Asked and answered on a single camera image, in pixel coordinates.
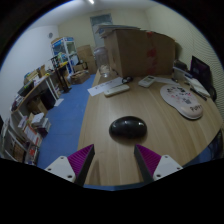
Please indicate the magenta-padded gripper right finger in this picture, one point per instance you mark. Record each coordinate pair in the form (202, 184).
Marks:
(165, 165)

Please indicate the shelf unit with books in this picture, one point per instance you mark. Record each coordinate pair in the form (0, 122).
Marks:
(30, 133)

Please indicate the blue and white display cabinet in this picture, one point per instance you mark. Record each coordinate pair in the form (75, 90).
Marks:
(65, 53)

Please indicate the black pen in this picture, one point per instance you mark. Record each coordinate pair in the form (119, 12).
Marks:
(198, 94)

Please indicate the printed white paper sheet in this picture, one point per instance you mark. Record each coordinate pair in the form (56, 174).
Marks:
(100, 88)

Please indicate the long wooden side desk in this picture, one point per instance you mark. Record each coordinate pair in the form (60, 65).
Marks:
(36, 86)

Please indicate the black computer mouse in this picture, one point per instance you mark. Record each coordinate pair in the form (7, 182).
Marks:
(128, 127)

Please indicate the black bag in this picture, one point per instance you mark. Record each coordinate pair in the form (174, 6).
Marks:
(201, 71)

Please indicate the large brown cardboard box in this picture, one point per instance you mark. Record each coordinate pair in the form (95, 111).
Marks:
(140, 53)

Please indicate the ceiling tube light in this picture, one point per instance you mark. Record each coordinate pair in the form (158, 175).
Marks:
(91, 1)

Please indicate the stacked cardboard boxes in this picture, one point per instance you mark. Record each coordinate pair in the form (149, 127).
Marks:
(86, 56)

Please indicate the grey door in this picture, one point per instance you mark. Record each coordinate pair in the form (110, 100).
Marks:
(100, 23)

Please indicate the black office chair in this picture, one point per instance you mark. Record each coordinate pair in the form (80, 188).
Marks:
(213, 94)

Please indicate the plain white paper sheet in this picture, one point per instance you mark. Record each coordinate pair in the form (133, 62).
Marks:
(166, 80)

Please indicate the low open cardboard box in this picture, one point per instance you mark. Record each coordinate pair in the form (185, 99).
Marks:
(80, 77)

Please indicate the round wall clock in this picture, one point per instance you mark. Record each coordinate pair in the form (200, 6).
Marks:
(50, 35)

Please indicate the clear plastic jar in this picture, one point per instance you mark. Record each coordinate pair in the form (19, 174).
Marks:
(102, 61)

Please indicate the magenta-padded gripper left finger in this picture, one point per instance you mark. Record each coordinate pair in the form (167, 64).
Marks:
(63, 166)

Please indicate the long white remote control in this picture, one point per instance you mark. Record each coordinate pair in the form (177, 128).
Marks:
(116, 90)

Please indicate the white notebook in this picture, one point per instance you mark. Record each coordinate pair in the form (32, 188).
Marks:
(199, 87)

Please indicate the white printed mouse pad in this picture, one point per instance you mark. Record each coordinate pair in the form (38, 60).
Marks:
(181, 98)

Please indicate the small white remote control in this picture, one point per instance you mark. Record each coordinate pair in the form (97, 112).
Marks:
(146, 81)

